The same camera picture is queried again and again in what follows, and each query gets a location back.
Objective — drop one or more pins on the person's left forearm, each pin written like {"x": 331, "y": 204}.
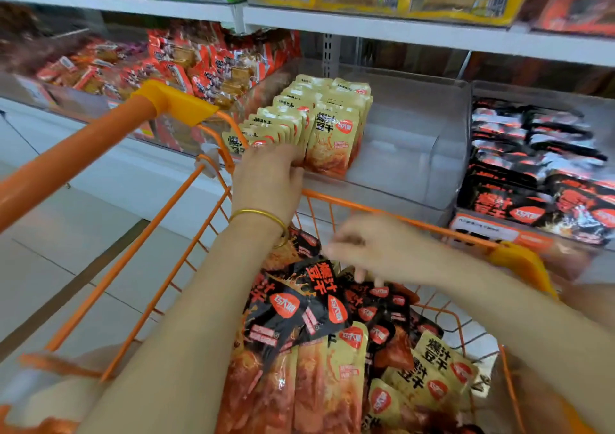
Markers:
{"x": 183, "y": 352}

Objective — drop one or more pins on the stack of orange trimmed packets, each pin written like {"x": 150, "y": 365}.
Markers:
{"x": 586, "y": 6}

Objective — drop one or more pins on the person's right hand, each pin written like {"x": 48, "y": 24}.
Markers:
{"x": 384, "y": 246}

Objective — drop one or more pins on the person's right forearm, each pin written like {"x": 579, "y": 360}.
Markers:
{"x": 538, "y": 333}

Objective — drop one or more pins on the pile of black orange snacks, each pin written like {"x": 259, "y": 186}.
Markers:
{"x": 317, "y": 381}

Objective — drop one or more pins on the person's left hand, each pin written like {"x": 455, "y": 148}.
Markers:
{"x": 269, "y": 179}

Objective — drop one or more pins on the person's right leg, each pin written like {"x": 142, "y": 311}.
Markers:
{"x": 591, "y": 304}

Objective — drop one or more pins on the pile of red tan packets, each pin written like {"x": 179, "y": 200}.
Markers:
{"x": 192, "y": 64}

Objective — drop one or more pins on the row of yellow orange snacks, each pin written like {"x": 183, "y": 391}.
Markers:
{"x": 274, "y": 126}

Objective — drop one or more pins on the orange shopping cart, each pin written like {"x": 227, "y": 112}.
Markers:
{"x": 67, "y": 155}

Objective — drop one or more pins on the heap of dark brown packets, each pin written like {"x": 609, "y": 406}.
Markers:
{"x": 38, "y": 40}

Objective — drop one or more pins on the orange price tag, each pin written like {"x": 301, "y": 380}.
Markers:
{"x": 480, "y": 229}

